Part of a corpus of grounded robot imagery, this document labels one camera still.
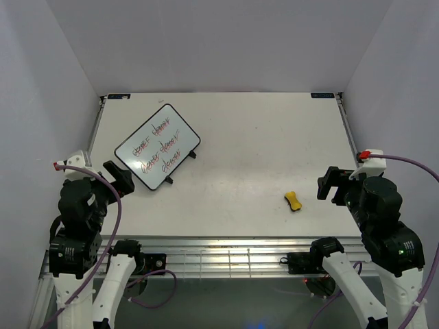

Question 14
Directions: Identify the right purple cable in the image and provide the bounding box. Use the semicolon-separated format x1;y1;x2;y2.
368;154;439;329

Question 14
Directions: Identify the purple cable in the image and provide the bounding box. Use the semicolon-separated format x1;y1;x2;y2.
40;164;123;329
368;154;439;329

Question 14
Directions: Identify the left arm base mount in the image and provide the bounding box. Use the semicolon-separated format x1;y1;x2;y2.
132;252;167;276

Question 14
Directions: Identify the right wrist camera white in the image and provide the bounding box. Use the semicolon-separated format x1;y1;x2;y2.
349;149;387;180

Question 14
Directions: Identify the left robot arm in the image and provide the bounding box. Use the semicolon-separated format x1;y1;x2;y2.
49;161;145;328

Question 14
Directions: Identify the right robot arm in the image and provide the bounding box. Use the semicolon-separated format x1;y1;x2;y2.
309;167;430;328

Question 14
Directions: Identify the right blue corner label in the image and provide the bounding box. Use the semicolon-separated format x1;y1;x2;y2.
310;93;335;99

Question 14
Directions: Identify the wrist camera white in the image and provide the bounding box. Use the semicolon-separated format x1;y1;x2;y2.
349;149;387;180
54;150;97;181

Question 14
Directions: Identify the small whiteboard black frame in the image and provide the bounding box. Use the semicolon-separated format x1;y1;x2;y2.
114;103;201;191

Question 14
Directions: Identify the left blue corner label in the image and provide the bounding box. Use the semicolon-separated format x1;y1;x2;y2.
107;93;131;100

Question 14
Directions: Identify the blue corner label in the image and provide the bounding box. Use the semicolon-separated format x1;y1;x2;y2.
310;93;335;99
107;93;131;100

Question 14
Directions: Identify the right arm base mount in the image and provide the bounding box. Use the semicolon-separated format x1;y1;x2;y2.
279;252;327;275

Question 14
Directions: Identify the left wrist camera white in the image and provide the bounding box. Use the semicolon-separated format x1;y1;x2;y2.
54;150;97;181

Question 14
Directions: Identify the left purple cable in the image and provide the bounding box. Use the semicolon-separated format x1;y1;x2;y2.
40;164;123;329

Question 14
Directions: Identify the wire whiteboard stand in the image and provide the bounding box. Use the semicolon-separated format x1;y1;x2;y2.
161;150;197;184

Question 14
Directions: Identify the aluminium frame rail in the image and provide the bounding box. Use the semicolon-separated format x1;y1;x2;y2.
39;236;411;280

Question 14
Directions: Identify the yellow whiteboard eraser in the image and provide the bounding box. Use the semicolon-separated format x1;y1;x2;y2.
284;191;302;212

